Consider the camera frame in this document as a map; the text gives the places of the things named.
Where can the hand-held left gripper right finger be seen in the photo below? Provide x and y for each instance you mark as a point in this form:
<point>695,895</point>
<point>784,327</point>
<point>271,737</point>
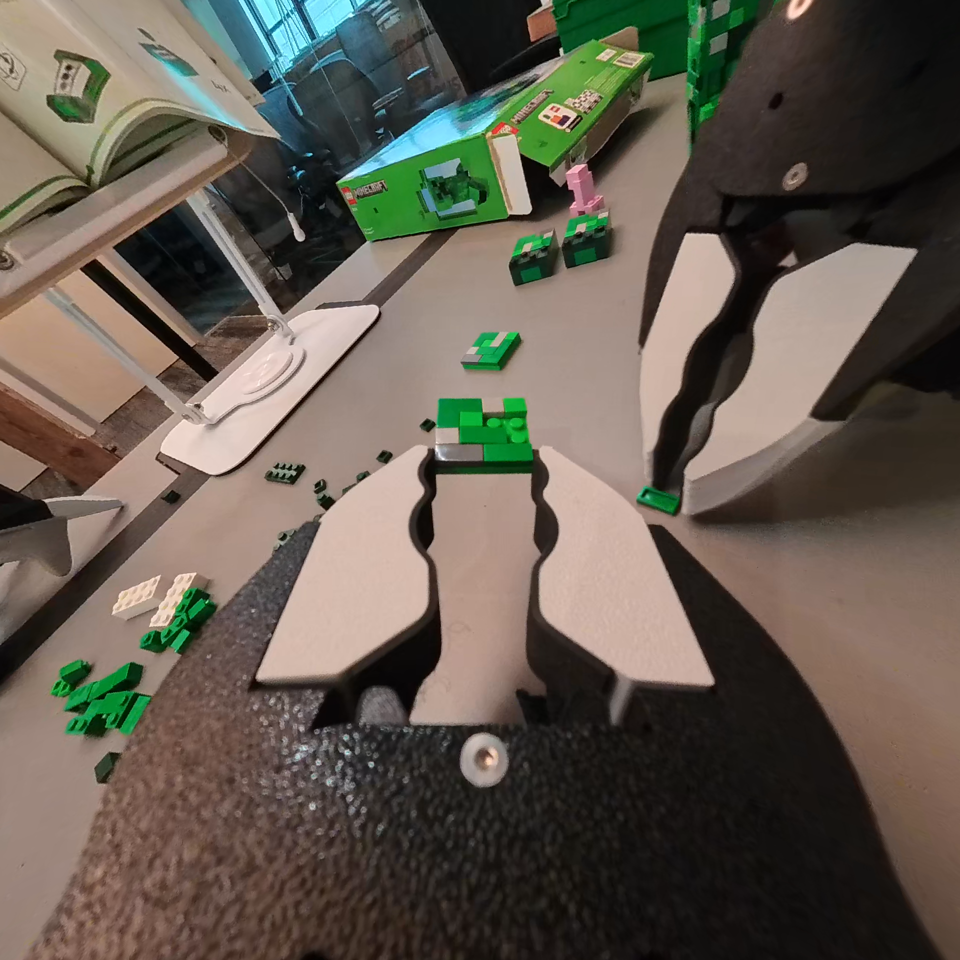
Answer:
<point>615,600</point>

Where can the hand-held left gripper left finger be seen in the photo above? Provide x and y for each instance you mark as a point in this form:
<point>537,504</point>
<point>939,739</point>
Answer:
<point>352,600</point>

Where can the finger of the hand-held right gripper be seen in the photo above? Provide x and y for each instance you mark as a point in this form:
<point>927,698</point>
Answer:
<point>795,352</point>
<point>679,300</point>

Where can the small green lego tile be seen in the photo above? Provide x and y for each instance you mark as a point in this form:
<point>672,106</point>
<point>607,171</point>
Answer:
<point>660,499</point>

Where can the green lego panel with studs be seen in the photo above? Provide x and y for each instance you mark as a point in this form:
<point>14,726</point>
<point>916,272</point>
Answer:
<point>484,435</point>

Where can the dark green lego cube build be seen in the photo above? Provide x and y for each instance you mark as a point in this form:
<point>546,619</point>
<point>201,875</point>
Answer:
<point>535,259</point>
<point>589,244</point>

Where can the large green lego figure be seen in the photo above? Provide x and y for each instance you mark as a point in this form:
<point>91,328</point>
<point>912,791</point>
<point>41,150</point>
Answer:
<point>712,75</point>

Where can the pink lego pig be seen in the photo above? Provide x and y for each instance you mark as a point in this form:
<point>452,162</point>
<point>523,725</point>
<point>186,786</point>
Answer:
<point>583,191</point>

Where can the white lego brick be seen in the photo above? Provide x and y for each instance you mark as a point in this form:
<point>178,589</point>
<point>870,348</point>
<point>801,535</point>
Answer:
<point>178,594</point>
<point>136,596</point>

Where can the flat green lego panel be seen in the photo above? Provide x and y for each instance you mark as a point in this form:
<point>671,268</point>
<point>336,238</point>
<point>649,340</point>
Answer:
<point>491,349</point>

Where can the pile of green lego bricks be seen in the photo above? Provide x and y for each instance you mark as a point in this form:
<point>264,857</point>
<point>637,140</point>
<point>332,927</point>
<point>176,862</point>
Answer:
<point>112,690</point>

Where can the green lego box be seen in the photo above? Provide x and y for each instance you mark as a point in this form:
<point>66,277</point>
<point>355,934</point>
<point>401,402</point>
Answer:
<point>420,187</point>

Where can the lego instruction booklet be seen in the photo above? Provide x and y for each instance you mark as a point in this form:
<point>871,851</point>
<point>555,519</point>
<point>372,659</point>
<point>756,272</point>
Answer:
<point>90,112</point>

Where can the pile of dark green pieces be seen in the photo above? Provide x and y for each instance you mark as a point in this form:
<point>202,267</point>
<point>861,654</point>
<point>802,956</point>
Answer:
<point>285,473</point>

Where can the white book stand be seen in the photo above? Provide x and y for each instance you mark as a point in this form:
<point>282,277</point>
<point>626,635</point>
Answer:
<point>255,390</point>

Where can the green plastic crate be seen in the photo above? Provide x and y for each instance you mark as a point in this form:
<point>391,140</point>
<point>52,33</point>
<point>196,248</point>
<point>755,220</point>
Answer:
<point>592,15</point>

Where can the black partition panel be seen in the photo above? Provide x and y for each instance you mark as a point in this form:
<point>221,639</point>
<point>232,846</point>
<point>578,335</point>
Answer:
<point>502,37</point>

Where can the spare hand-held gripper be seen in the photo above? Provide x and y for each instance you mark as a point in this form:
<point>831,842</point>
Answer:
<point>45,525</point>

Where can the group of black office chairs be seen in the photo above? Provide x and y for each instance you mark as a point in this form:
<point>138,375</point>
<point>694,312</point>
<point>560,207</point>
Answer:
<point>330,105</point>

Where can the large paned window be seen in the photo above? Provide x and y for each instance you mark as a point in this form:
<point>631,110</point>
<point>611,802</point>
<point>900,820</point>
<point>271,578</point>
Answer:
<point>292,22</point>

